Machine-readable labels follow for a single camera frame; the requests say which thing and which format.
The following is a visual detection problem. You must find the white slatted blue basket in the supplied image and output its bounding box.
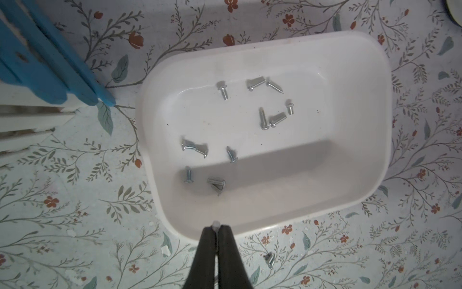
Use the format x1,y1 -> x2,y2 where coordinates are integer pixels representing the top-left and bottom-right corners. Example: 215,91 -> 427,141
1,1 -> 116,166

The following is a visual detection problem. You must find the silver screw in box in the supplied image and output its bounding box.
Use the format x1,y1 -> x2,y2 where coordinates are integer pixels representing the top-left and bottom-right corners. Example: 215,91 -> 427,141
246,77 -> 266,92
259,107 -> 270,130
207,178 -> 226,187
184,166 -> 194,184
266,80 -> 283,93
269,113 -> 287,128
182,140 -> 197,151
226,146 -> 238,163
217,81 -> 229,101
286,99 -> 294,116
195,144 -> 209,158
211,184 -> 224,196

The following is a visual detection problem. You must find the white plastic storage box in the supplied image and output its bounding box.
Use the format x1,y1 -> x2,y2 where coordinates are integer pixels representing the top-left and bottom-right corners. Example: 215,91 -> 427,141
136,31 -> 392,243

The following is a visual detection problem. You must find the silver screw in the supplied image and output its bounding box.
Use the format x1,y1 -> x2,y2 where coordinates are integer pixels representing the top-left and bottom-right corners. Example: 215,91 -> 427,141
211,220 -> 221,233
182,140 -> 197,151
211,184 -> 224,196
184,166 -> 194,184
266,80 -> 283,93
226,146 -> 238,163
269,113 -> 287,128
246,77 -> 266,92
207,178 -> 226,187
217,81 -> 229,101
263,252 -> 276,270
195,144 -> 209,158
259,107 -> 270,130
286,99 -> 294,116

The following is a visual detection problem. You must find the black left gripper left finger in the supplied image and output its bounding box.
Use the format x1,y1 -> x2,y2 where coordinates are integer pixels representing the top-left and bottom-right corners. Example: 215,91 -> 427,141
183,226 -> 217,289

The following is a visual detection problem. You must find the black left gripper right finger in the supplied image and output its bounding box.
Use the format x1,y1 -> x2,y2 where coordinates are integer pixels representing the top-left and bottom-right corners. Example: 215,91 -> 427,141
217,225 -> 253,289

